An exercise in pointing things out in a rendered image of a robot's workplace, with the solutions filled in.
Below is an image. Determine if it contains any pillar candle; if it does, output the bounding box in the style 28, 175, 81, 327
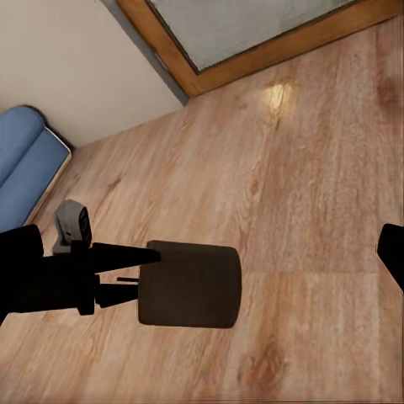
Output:
116, 239, 242, 328

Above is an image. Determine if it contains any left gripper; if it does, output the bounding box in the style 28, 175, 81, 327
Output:
13, 240, 161, 316

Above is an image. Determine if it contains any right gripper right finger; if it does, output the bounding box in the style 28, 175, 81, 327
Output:
376, 223, 404, 292

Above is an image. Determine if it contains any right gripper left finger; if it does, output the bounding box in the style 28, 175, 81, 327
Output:
0, 224, 44, 325

